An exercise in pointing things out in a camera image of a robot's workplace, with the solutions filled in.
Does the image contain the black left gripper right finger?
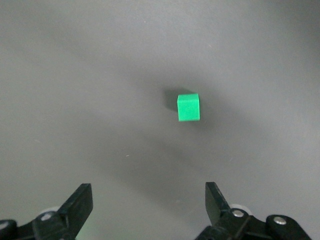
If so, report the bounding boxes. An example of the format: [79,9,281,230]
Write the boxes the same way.
[194,181,312,240]

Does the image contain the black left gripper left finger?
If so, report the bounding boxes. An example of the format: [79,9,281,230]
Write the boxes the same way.
[0,183,94,240]

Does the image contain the small green cube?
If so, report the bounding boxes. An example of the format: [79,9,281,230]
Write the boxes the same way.
[176,93,201,123]

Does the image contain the dark grey table mat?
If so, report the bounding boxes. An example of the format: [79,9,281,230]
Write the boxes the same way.
[0,0,320,240]

